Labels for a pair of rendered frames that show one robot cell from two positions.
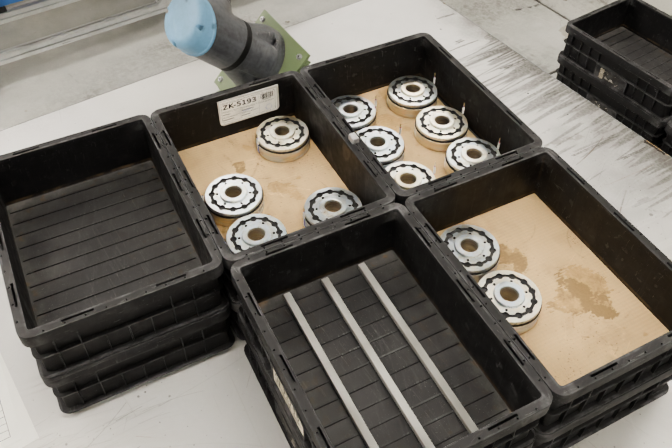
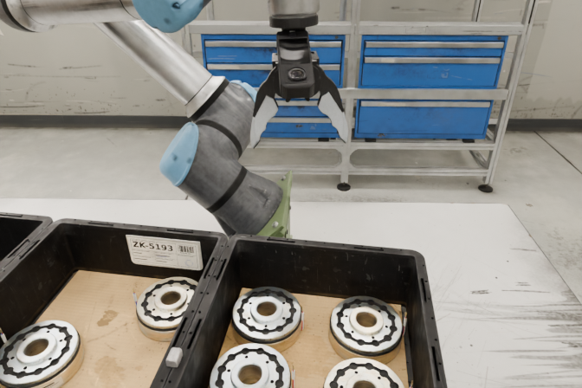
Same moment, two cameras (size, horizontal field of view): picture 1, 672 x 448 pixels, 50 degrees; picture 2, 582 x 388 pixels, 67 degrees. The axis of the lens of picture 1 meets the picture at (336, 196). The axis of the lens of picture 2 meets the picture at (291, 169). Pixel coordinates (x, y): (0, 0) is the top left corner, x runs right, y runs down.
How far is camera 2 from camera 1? 0.93 m
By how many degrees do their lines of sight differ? 33
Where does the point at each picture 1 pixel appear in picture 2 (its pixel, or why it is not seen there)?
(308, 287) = not seen: outside the picture
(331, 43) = (375, 230)
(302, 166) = (159, 354)
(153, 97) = (185, 216)
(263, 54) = (244, 209)
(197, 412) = not seen: outside the picture
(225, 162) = (103, 305)
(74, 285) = not seen: outside the picture
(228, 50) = (203, 190)
